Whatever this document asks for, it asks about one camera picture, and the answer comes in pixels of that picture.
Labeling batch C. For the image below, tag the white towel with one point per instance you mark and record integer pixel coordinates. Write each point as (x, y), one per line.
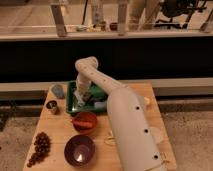
(79, 98)

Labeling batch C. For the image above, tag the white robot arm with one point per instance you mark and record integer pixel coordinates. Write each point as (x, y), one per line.
(135, 142)

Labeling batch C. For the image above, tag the green plastic tray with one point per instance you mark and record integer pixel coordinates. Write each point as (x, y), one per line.
(72, 106)

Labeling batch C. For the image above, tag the light blue sponge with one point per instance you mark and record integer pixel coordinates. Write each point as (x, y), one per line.
(100, 105)

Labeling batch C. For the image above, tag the red bowl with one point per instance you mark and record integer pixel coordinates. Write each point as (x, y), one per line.
(86, 117)

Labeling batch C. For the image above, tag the orange fruit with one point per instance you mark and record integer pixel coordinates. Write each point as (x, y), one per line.
(147, 101)

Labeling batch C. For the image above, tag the orange carrot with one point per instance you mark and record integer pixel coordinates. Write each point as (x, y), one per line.
(83, 124)

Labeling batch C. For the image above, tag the grey blue cup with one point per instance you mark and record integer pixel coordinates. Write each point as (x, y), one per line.
(57, 90)

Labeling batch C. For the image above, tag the small metal cup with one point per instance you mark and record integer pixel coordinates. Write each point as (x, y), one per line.
(52, 107)

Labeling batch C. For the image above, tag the white lidded container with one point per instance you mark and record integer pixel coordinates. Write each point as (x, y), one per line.
(157, 134)

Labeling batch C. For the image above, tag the purple bowl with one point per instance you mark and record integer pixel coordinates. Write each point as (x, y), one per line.
(79, 150)

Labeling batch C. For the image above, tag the wooden table board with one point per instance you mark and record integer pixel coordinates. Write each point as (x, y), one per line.
(60, 130)

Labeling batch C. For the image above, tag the bunch of dark grapes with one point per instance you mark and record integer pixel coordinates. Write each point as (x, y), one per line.
(42, 148)

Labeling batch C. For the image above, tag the black handled tool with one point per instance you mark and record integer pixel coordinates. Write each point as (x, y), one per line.
(88, 97)

